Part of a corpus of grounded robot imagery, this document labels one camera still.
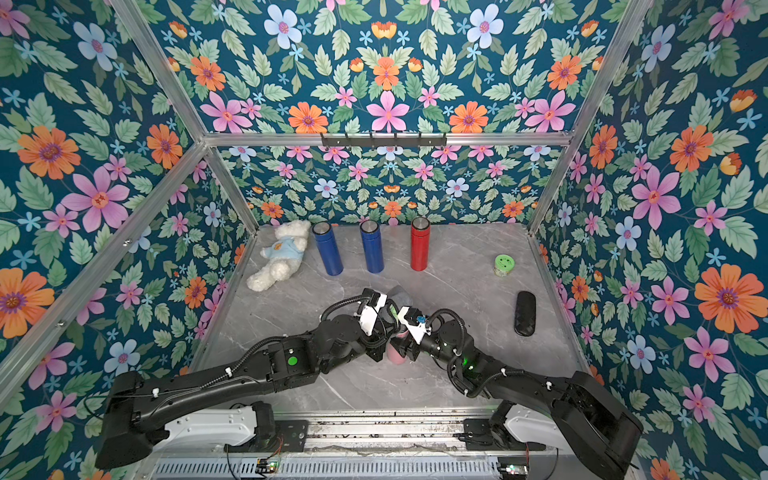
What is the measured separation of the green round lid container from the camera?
1053 millimetres

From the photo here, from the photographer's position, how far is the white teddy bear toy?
948mm

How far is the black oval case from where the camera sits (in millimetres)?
918

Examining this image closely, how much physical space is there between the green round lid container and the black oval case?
9 cm
